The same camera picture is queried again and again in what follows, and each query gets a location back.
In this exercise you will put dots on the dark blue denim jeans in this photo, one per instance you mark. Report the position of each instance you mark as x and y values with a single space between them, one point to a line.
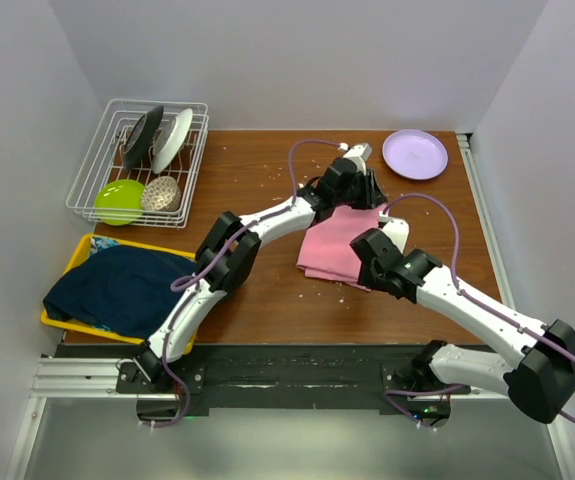
123 289

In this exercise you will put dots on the pink t-shirt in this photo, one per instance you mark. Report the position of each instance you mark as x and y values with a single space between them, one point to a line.
325 252

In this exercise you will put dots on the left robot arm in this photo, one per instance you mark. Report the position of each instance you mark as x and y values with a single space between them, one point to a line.
227 254

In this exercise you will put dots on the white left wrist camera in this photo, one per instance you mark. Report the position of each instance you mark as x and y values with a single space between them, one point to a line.
359 152

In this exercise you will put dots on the green plastic bowl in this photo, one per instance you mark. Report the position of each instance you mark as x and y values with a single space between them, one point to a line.
119 202

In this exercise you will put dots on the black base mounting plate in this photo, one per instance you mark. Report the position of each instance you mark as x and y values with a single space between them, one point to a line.
308 377

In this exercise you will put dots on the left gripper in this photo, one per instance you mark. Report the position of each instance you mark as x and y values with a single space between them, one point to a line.
372 196

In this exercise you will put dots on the lilac plastic plate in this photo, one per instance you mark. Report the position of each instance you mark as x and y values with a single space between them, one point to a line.
415 154

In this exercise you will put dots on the blue patterned cloth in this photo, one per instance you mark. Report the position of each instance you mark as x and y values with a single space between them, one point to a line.
99 244

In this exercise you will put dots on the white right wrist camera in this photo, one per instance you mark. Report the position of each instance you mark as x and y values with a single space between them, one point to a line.
395 229

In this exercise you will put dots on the patterned ceramic cup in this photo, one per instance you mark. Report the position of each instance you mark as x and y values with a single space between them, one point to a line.
161 195

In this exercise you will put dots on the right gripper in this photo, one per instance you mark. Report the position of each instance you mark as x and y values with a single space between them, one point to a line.
365 278

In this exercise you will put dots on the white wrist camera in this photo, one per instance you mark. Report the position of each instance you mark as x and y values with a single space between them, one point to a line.
359 152
395 229

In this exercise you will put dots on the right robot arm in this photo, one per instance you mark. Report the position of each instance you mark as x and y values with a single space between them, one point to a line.
530 362

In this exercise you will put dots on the white plate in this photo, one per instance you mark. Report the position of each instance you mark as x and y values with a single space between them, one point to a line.
171 139

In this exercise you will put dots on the white wire dish rack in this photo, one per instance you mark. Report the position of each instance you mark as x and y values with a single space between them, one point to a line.
123 149

